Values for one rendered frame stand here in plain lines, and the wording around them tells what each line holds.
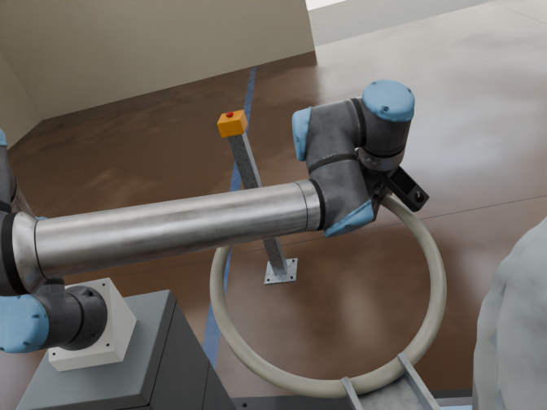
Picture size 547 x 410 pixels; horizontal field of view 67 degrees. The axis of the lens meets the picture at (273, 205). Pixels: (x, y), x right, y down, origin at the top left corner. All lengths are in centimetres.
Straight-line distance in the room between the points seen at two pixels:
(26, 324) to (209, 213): 69
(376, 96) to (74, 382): 117
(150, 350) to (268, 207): 85
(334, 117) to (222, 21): 622
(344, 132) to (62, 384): 113
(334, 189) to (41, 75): 751
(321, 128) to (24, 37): 737
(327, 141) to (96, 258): 41
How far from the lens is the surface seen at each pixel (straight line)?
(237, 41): 696
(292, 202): 66
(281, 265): 259
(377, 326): 230
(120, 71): 749
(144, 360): 138
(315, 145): 73
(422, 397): 80
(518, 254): 17
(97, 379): 143
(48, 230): 65
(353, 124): 74
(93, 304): 136
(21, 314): 121
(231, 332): 86
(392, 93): 77
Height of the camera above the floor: 181
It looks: 33 degrees down
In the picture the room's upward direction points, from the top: 17 degrees counter-clockwise
